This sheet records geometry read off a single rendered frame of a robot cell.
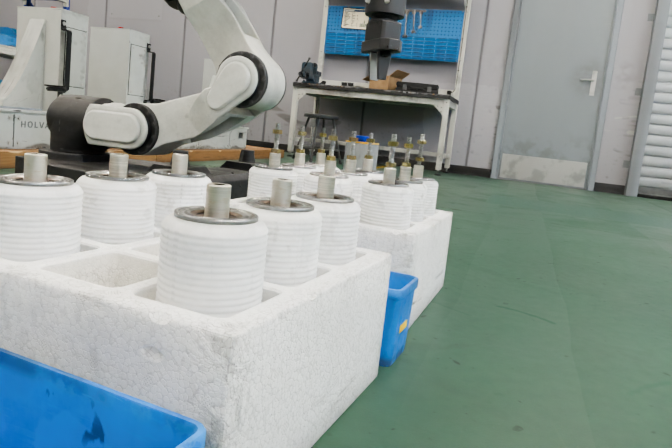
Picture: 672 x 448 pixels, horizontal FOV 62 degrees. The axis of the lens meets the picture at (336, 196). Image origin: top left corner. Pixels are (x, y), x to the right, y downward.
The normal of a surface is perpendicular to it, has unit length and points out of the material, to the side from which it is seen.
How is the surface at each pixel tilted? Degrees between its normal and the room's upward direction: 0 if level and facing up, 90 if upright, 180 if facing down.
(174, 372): 90
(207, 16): 112
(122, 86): 90
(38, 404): 88
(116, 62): 90
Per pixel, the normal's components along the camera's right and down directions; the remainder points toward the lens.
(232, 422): 0.91, 0.15
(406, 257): -0.36, 0.07
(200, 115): -0.59, 0.33
